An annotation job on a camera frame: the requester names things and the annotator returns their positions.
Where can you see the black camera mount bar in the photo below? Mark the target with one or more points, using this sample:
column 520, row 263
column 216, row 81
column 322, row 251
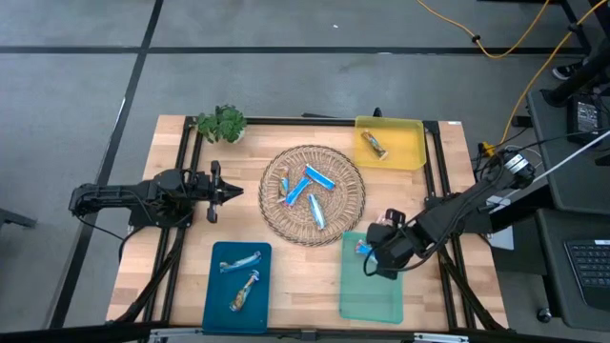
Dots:
column 71, row 333

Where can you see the black aluminium table frame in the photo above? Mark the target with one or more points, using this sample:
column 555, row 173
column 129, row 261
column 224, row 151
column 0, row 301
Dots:
column 305, row 121

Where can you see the black power adapter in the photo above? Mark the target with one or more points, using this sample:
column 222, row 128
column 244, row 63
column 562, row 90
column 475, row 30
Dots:
column 586, row 116

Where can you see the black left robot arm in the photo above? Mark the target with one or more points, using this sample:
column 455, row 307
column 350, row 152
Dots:
column 114, row 195

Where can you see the white rod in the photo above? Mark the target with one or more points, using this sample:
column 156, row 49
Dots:
column 572, row 161

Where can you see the round woven wicker mat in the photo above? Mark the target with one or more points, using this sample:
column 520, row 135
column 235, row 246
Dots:
column 333, row 209

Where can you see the person's shoe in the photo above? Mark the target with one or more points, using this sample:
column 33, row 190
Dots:
column 567, row 71

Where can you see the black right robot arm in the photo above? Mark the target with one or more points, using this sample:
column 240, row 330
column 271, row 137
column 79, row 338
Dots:
column 467, row 207

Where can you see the black laptop keyboard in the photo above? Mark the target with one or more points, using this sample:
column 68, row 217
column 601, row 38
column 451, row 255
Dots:
column 591, row 271

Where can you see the yellow plastic tray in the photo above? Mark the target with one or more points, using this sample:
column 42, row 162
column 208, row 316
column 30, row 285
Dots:
column 405, row 143

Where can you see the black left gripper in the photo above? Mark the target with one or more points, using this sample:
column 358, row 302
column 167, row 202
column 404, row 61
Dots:
column 207, row 189

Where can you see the small potted green plant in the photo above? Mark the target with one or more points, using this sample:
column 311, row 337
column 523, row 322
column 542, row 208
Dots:
column 224, row 124

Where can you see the blue green granola bar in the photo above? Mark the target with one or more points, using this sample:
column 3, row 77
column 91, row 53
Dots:
column 319, row 177
column 362, row 248
column 298, row 191

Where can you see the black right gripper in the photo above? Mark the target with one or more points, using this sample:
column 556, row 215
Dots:
column 391, row 248

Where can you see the black caster wheel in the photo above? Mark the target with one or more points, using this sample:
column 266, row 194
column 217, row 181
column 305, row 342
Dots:
column 544, row 315

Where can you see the dark blue plastic tray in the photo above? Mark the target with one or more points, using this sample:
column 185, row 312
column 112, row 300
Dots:
column 219, row 295

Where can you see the black stand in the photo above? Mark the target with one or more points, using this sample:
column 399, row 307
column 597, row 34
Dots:
column 572, row 81

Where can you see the dark grey side desk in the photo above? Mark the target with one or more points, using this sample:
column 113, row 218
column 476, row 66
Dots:
column 576, row 195

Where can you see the black chair base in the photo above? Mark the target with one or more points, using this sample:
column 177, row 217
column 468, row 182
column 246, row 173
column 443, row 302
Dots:
column 14, row 218

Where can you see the green plastic tray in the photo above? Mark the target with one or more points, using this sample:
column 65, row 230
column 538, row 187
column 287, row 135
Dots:
column 367, row 295

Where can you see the red orange granola bar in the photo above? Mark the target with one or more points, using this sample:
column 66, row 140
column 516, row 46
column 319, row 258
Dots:
column 374, row 145

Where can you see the orange blue granola bar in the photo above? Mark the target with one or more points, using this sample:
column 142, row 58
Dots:
column 285, row 183

